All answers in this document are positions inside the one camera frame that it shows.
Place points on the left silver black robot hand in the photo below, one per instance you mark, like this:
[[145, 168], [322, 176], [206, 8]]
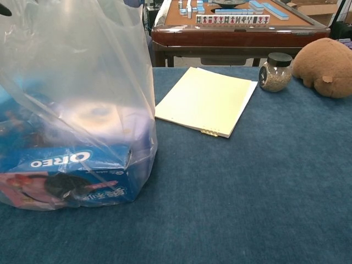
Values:
[[5, 11]]

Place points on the translucent white plastic bag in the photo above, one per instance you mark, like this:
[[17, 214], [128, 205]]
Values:
[[82, 68]]

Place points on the blue Oreo cookie box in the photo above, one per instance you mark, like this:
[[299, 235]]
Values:
[[68, 162]]

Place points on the pale yellow paper stack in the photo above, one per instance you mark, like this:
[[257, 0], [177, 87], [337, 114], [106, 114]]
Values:
[[203, 101]]

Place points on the black round dish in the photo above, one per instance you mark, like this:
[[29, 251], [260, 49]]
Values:
[[228, 2]]

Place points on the row of upright mahjong tiles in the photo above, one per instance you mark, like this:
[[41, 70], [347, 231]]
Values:
[[232, 19]]

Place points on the brown mahjong table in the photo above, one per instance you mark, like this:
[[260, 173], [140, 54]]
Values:
[[233, 38]]

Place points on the long row of blue-backed tiles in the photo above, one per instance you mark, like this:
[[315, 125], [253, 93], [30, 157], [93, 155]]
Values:
[[272, 9]]

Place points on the glass jar with black lid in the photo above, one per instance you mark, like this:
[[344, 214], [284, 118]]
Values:
[[275, 75]]

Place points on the blue felt table cover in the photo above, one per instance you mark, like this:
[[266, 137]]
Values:
[[247, 192]]

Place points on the brown plush toy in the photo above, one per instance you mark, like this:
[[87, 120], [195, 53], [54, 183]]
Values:
[[327, 66]]

